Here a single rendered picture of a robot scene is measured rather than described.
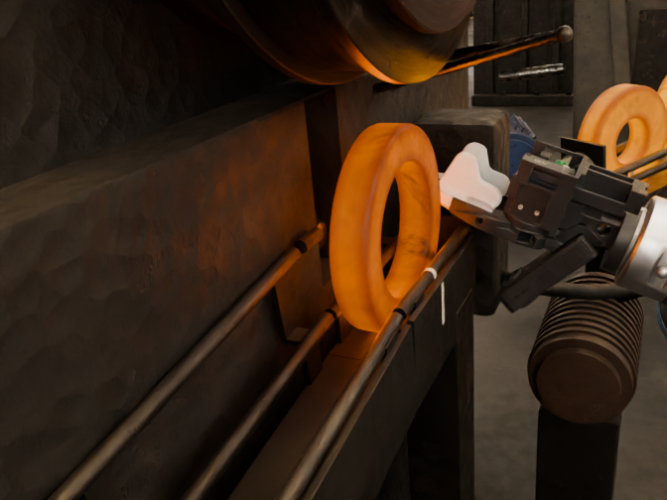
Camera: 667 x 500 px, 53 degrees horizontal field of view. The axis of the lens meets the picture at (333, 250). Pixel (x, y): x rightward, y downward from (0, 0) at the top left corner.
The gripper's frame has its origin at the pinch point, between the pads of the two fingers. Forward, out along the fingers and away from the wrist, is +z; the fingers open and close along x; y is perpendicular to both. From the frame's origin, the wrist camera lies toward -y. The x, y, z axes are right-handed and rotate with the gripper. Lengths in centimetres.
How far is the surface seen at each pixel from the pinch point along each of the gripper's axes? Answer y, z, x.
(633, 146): -0.3, -18.9, -40.6
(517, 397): -72, -20, -71
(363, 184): 6.4, 0.5, 19.1
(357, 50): 17.5, 0.8, 25.5
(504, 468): -72, -22, -46
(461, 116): 5.0, 0.5, -9.9
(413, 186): 2.4, -0.4, 7.0
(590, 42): -22, 5, -264
